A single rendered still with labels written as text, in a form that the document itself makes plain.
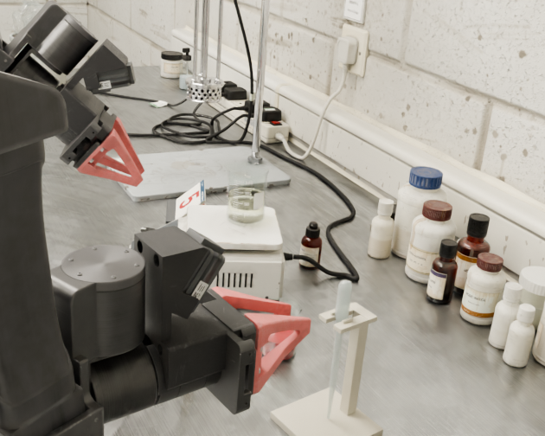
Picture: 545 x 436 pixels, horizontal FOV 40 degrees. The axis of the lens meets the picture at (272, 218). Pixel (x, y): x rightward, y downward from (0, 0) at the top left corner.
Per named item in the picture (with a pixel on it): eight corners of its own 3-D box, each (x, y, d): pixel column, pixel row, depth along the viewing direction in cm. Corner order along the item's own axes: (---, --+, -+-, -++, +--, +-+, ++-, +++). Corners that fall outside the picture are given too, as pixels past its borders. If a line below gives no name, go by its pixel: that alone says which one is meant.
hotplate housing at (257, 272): (121, 306, 92) (121, 248, 88) (130, 258, 104) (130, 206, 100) (298, 309, 94) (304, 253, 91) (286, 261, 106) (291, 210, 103)
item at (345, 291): (335, 324, 69) (340, 282, 67) (345, 321, 69) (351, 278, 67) (340, 328, 68) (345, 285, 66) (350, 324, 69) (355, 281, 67)
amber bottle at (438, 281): (443, 291, 101) (453, 235, 98) (456, 304, 99) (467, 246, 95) (421, 293, 100) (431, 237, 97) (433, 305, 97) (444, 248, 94)
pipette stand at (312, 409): (321, 465, 68) (336, 349, 63) (269, 418, 74) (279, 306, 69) (382, 435, 73) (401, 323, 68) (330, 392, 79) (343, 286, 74)
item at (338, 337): (326, 422, 73) (344, 285, 66) (320, 417, 73) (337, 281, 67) (336, 418, 73) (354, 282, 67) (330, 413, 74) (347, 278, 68)
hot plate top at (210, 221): (185, 248, 90) (185, 241, 89) (186, 209, 101) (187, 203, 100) (283, 251, 91) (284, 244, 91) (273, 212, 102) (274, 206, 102)
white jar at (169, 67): (157, 73, 206) (157, 50, 204) (178, 73, 209) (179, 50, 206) (163, 79, 201) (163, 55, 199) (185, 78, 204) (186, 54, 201)
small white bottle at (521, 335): (519, 371, 85) (533, 316, 82) (497, 360, 87) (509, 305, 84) (531, 362, 87) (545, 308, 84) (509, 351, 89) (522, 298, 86)
